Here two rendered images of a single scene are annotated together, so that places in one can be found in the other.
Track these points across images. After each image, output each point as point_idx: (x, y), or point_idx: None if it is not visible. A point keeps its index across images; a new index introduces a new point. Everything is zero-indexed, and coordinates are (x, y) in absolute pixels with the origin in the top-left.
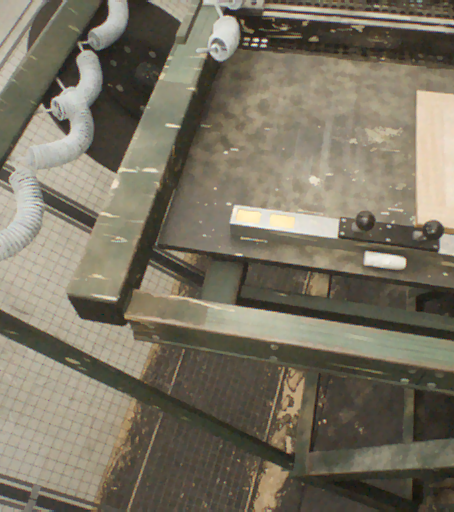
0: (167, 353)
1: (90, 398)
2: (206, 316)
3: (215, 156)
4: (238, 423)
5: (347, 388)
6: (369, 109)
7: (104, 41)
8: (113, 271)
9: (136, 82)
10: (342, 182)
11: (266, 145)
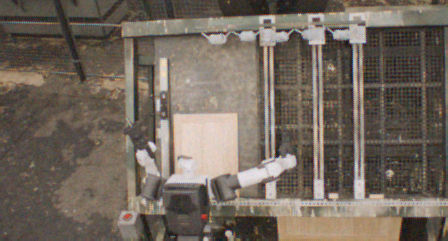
0: (331, 6)
1: None
2: (128, 59)
3: (192, 45)
4: (260, 68)
5: (261, 123)
6: (226, 96)
7: None
8: (130, 32)
9: None
10: (188, 90)
11: (200, 62)
